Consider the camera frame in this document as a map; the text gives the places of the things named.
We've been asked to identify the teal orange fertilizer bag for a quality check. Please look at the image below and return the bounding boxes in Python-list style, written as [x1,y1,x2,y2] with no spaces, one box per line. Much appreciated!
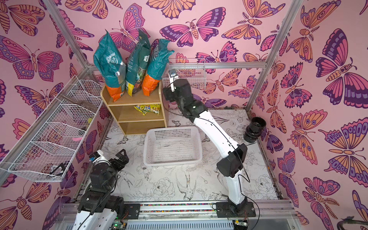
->
[142,39,174,96]
[94,32,126,102]

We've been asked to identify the yellow snack bag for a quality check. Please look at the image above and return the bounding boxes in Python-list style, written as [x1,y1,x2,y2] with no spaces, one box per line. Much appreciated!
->
[134,104,161,116]

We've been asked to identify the dark green yellow fertilizer bag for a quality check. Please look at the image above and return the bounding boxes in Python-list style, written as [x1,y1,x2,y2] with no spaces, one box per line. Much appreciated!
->
[126,30,151,96]

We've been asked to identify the white plastic basket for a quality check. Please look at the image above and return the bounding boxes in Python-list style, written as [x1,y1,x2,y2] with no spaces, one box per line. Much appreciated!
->
[143,126,203,167]

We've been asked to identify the black camera lens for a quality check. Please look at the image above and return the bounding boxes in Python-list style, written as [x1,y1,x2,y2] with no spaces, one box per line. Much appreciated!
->
[243,117,266,143]

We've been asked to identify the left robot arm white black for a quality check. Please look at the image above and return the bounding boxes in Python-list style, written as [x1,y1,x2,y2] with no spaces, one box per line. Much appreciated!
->
[73,149,129,230]

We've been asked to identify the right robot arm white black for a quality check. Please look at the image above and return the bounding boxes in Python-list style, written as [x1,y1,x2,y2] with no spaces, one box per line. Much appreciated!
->
[163,77,248,215]

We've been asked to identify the wooden shelf unit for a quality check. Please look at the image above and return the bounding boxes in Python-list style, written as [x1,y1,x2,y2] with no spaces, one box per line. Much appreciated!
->
[101,83,168,135]

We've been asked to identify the black item in rack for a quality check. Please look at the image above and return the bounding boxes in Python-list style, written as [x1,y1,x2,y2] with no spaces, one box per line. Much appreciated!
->
[50,163,66,176]

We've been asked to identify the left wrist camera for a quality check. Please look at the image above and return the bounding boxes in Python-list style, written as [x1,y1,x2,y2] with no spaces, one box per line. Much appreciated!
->
[89,150,107,165]

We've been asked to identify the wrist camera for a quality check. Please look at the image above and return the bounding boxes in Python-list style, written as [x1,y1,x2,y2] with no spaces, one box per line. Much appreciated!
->
[168,69,179,92]
[89,150,107,165]

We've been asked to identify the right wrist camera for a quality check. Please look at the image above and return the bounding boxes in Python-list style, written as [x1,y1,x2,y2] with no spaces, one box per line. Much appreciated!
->
[168,69,179,92]

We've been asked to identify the small white wire basket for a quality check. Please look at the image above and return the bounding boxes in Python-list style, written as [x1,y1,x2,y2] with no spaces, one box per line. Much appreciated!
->
[162,58,207,90]

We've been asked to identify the long white wire basket rack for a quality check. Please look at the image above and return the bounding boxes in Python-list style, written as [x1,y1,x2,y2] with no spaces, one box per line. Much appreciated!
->
[1,76,103,182]

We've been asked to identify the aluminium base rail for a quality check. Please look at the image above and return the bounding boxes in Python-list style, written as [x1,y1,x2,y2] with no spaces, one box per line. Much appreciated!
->
[57,201,300,222]

